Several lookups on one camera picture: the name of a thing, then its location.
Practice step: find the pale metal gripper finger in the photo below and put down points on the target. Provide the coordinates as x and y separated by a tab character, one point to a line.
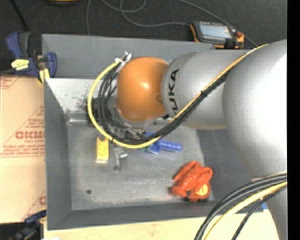
124	159
117	160

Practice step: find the yellow flat block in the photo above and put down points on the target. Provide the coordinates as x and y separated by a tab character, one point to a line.
102	149

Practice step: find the grey metal bin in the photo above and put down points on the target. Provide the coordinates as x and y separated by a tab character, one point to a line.
145	184

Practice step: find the blue plastic toy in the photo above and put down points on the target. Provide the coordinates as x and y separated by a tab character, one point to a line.
168	146

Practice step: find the orange-red toy lobster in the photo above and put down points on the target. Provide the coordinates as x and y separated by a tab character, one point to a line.
192	181

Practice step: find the brown cardboard board, red print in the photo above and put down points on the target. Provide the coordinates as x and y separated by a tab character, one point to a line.
20	159

